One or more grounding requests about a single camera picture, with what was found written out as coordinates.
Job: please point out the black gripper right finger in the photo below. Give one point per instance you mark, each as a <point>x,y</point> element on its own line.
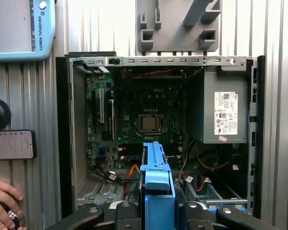
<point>193,218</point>

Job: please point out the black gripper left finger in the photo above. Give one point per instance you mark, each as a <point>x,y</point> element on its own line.
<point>127,218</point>

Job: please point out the hard disk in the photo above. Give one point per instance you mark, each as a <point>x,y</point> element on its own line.
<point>158,215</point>

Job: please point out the grey metal disk bay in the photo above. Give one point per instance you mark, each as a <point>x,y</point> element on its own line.
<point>91,189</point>

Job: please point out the person's hand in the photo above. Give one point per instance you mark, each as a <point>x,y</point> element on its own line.
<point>0,198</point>

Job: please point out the grey drive cage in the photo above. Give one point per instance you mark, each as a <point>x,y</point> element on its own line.
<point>213,191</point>

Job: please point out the blue plastic cage latch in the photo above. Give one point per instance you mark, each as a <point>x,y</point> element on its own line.
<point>228,205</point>

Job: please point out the green motherboard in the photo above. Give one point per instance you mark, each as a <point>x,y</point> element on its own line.
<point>96,139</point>

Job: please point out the grey power supply with label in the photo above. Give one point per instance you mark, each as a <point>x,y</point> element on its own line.
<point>207,107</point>

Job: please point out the white expansion slot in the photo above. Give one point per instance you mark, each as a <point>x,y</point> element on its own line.
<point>101,105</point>

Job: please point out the black expansion slot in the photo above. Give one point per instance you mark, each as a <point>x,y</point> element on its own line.
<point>94,105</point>

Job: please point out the black open PC case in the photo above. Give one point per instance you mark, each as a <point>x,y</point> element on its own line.
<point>62,119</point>

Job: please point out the black smartphone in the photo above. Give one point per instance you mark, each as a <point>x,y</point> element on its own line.
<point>12,143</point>

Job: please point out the grey parts rack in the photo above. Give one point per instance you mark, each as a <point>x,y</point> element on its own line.
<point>170,36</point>

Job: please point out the pale blue teach pendant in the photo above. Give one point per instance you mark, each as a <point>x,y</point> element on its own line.
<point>45,28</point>

